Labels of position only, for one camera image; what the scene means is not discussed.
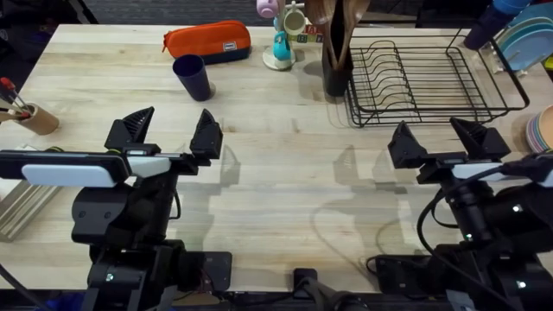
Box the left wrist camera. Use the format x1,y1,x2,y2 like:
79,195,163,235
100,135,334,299
127,155,172,179

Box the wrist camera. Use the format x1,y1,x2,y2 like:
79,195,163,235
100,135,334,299
127,155,172,179
451,162,509,181

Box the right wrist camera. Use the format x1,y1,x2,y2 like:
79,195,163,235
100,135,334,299
451,162,509,181

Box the blue plates in holder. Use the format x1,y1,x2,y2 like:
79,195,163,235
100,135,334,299
494,2,553,73

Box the orange zip bag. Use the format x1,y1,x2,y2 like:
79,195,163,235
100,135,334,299
162,20,252,66

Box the black wire dish rack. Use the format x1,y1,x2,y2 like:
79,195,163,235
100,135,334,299
345,29,531,129

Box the black rail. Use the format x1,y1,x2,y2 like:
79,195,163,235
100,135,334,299
0,267,553,311

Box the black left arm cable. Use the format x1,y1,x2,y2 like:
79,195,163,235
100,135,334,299
168,188,182,221

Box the dark navy cup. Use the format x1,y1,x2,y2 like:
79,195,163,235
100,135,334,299
172,54,213,103

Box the pink cup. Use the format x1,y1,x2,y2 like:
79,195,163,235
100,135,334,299
256,0,280,19

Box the teal cup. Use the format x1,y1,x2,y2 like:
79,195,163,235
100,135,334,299
272,30,293,62

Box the wooden spoon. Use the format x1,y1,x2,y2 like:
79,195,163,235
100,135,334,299
339,0,372,70
303,0,343,70

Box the stack of pastel plates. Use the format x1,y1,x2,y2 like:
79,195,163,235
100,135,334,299
524,105,553,155

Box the black utensil holder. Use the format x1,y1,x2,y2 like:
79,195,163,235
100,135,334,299
321,42,355,98

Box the cream cup stand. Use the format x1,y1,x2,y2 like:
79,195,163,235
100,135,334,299
262,0,303,72

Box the navy bottle with blue cap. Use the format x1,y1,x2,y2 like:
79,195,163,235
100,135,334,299
463,0,533,51

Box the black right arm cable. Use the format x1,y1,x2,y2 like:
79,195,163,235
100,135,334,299
416,165,522,311

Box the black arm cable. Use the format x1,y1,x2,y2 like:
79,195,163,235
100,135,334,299
416,165,522,311
168,188,182,221

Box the pale wooden slat board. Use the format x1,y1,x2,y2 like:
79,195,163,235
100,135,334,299
0,144,64,243

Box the wooden cup with tools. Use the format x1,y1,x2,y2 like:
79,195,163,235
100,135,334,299
0,77,60,136

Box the toy letter blocks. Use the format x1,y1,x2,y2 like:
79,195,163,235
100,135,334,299
296,23,325,44

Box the cream cup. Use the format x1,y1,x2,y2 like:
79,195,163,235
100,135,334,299
283,3,308,37

